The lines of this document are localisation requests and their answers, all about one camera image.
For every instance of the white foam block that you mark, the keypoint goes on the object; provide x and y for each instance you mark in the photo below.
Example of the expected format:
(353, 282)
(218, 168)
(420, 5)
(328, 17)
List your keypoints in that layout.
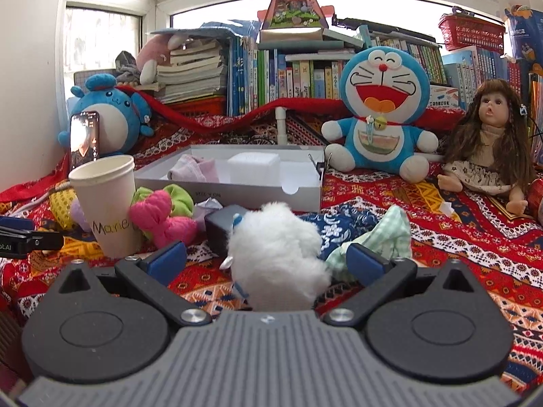
(254, 167)

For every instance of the purple plush toy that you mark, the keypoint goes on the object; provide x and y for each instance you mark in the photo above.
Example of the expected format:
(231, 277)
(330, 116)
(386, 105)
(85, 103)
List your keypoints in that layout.
(78, 217)

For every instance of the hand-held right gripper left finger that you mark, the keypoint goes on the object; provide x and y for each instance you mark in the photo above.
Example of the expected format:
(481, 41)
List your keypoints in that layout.
(167, 259)

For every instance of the pale pink cloth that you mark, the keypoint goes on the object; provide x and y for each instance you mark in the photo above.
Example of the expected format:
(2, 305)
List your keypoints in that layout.
(191, 169)

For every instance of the green checked cloth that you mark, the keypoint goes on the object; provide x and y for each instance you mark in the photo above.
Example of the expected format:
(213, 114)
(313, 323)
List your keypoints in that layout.
(390, 231)

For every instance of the grey cardboard box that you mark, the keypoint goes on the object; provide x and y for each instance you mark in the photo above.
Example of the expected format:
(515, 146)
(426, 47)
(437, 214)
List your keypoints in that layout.
(254, 198)

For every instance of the row of upright books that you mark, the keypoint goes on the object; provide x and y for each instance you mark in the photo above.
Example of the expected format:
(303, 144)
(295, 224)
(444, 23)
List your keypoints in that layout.
(297, 80)

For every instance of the black power adapter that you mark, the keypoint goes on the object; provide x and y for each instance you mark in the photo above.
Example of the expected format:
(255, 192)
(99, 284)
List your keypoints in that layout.
(216, 229)

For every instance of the stack of paperback books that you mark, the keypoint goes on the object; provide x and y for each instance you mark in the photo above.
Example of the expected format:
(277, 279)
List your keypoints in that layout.
(191, 72)

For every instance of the pink plush toy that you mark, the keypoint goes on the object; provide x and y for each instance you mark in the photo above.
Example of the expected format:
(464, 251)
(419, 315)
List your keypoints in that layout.
(148, 53)

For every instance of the white window frame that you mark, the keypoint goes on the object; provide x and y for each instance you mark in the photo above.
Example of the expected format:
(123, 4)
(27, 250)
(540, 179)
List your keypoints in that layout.
(161, 0)

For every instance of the red plastic crate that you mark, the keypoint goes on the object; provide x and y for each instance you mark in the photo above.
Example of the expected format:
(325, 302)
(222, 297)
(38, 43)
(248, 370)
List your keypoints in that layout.
(199, 106)

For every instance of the white plastic pipe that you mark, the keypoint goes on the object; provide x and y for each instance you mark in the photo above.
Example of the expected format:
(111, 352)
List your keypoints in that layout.
(281, 125)

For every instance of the crumpled white paper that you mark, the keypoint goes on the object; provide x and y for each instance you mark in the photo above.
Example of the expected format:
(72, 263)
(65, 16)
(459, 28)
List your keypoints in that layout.
(208, 210)

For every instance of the smartphone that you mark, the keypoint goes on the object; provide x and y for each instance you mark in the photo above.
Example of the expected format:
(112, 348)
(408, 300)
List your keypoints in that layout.
(85, 140)

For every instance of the white fluffy plush toy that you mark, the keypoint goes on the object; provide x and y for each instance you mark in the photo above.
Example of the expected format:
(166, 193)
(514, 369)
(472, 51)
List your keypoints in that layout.
(275, 254)

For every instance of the grey knit cloth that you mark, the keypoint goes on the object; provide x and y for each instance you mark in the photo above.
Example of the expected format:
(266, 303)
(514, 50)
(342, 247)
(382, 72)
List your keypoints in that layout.
(127, 68)

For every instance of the long-haired doll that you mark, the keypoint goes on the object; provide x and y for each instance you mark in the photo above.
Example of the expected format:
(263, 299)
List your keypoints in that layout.
(488, 135)

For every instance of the white printed box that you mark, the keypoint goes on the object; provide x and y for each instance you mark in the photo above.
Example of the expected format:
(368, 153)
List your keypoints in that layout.
(443, 97)

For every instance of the blue plastic folder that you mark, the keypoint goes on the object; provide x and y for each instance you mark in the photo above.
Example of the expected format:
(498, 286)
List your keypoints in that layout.
(203, 29)

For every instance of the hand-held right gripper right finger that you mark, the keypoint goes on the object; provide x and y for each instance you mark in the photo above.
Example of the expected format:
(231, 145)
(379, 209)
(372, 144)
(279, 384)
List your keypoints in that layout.
(365, 263)

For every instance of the red cloth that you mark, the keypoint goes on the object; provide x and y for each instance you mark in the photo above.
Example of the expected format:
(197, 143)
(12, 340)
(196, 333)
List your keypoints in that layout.
(297, 106)

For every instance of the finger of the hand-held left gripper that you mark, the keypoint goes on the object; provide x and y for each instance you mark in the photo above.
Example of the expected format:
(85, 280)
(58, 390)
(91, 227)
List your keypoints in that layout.
(40, 241)
(17, 223)

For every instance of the yellow mesh pouch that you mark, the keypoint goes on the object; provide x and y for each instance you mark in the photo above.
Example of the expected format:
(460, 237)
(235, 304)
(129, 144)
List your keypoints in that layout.
(61, 207)

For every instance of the blue floral cloth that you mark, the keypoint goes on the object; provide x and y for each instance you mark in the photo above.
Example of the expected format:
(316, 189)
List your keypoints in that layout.
(339, 224)

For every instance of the white paper cup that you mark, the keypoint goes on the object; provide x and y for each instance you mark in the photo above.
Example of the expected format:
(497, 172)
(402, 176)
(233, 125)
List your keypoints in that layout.
(106, 203)

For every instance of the blue printed bag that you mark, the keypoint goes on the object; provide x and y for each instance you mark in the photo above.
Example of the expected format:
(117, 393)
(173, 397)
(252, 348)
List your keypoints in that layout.
(524, 38)

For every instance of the red plastic basket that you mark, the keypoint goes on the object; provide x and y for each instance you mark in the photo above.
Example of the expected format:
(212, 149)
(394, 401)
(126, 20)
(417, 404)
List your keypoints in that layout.
(471, 29)

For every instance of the blue cat plush toy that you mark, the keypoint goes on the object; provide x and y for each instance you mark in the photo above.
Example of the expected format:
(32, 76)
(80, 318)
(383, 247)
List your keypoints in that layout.
(382, 93)

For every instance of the pink plush bow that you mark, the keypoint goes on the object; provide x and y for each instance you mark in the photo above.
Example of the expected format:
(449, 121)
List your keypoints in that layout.
(155, 212)

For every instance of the blue whale plush toy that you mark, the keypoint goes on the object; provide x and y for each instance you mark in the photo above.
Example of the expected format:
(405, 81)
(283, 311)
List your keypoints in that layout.
(118, 110)

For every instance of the patterned red blanket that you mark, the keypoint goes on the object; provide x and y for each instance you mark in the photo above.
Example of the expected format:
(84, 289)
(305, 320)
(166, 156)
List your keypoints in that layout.
(445, 241)

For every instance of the green fuzzy sock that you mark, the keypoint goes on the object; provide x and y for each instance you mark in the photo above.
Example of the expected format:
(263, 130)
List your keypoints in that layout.
(180, 197)

